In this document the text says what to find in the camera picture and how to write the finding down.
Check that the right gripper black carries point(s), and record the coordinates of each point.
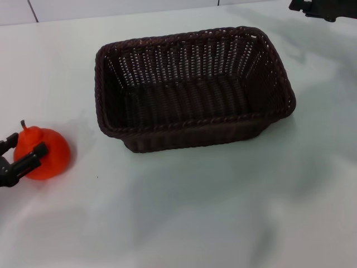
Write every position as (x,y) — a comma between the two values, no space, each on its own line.
(323,8)

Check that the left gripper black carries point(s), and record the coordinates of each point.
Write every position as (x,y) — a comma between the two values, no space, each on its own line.
(5,173)

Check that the dark brown woven basket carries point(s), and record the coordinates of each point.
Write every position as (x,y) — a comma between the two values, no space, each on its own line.
(195,131)

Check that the orange toy fruit with stem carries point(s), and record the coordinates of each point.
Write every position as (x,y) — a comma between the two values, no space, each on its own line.
(55,156)

